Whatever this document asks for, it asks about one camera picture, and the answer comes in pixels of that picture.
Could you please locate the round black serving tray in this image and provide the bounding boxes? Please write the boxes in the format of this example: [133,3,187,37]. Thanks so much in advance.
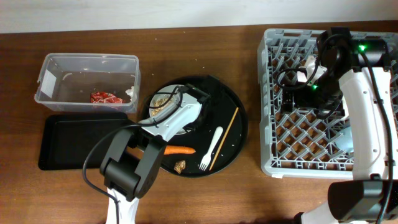
[157,77,248,178]

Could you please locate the white plastic fork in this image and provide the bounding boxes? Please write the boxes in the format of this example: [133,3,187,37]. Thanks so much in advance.
[199,126,223,171]

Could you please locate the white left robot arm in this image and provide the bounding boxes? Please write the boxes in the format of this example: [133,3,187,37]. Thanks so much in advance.
[82,76,221,223]

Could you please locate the red snack wrapper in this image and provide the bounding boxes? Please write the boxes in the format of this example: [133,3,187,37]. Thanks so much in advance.
[90,91,124,104]

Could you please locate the crumpled white tissue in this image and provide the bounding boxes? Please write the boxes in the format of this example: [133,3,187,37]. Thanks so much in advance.
[125,86,134,101]

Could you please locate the blue plastic cup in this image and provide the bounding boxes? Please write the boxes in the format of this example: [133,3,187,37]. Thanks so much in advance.
[335,126,354,153]

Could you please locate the brown food scrap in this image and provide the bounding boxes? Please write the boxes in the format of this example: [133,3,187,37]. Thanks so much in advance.
[174,160,186,174]

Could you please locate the orange carrot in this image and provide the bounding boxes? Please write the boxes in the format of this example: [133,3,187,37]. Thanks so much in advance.
[164,146,196,155]

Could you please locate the clear plastic waste bin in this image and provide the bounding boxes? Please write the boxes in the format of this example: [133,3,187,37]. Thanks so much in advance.
[34,53,141,114]

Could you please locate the wooden chopstick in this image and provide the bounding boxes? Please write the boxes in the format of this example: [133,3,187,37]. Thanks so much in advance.
[209,107,239,171]

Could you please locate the black rectangular tray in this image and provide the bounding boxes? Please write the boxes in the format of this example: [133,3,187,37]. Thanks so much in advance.
[38,112,131,170]

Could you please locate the grey plate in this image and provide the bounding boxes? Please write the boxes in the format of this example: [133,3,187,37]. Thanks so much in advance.
[149,85,180,117]

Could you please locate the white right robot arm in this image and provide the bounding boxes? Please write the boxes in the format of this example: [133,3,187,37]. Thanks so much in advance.
[280,27,397,223]

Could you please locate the grey dishwasher rack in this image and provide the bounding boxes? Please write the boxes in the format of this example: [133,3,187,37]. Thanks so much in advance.
[257,29,397,179]

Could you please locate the rice and peanut shells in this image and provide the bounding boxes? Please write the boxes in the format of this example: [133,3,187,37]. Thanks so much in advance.
[150,97,175,116]

